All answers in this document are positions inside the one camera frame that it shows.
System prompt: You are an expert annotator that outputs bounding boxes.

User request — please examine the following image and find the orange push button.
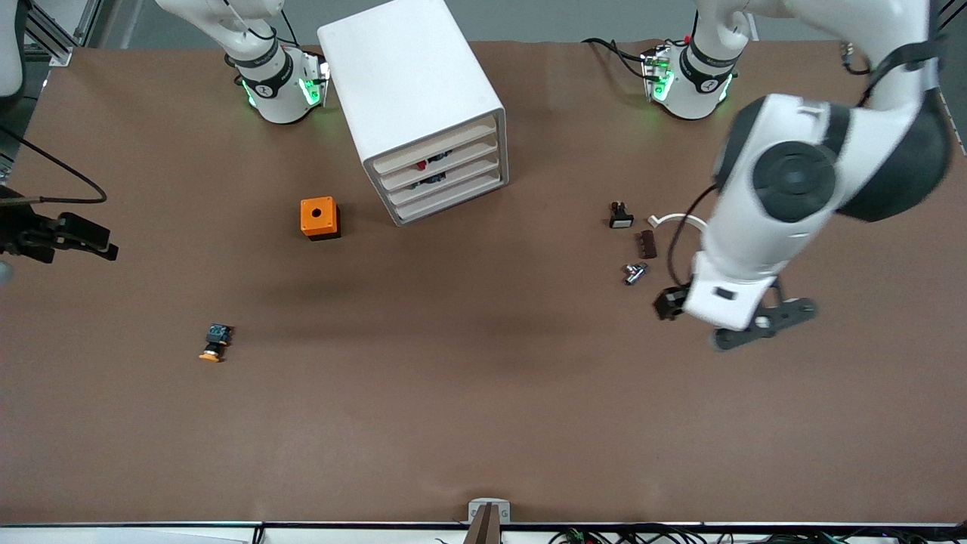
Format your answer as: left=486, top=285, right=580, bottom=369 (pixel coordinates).
left=199, top=323, right=234, bottom=364

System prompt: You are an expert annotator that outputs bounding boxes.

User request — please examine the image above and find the white wide cabinet drawer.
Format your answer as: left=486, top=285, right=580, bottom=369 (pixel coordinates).
left=385, top=153, right=502, bottom=207
left=379, top=136, right=501, bottom=191
left=391, top=171, right=505, bottom=225
left=374, top=112, right=499, bottom=175

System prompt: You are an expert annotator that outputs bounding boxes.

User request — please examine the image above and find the white drawer cabinet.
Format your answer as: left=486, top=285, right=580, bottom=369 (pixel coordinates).
left=317, top=0, right=508, bottom=227

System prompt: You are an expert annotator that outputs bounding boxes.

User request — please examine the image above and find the white curved plastic arc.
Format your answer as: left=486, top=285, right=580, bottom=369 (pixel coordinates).
left=647, top=213, right=709, bottom=232

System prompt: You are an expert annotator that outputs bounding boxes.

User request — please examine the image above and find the orange box with hole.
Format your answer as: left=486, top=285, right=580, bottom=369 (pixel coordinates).
left=300, top=196, right=341, bottom=242

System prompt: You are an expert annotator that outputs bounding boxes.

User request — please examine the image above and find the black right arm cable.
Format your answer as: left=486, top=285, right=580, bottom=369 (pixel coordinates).
left=0, top=125, right=108, bottom=206

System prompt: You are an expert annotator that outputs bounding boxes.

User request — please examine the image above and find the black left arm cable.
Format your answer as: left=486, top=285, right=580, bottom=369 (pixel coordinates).
left=666, top=184, right=720, bottom=289

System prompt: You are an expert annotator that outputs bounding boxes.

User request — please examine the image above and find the aluminium frame post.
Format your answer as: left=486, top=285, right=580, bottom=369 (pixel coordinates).
left=23, top=0, right=103, bottom=67

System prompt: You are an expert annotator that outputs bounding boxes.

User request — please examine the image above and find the black arm base cable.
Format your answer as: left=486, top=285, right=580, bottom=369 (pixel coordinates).
left=582, top=37, right=652, bottom=81

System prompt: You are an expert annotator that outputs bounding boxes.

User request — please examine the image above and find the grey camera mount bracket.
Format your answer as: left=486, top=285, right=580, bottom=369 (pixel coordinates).
left=468, top=498, right=512, bottom=544

